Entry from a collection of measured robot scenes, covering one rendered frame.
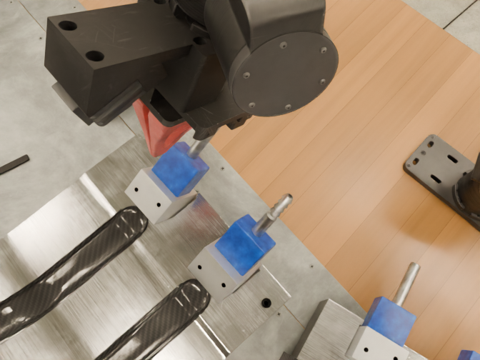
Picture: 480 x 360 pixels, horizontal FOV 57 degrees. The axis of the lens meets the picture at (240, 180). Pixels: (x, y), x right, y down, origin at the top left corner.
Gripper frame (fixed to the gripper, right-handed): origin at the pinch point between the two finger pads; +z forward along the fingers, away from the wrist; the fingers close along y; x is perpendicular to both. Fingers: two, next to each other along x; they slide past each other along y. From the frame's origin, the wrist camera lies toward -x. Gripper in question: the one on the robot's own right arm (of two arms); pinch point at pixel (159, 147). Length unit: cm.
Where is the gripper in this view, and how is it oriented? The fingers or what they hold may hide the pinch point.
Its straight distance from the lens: 40.7
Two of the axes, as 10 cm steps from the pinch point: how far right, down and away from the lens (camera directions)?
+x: 6.5, -3.9, 6.5
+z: -3.8, 5.8, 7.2
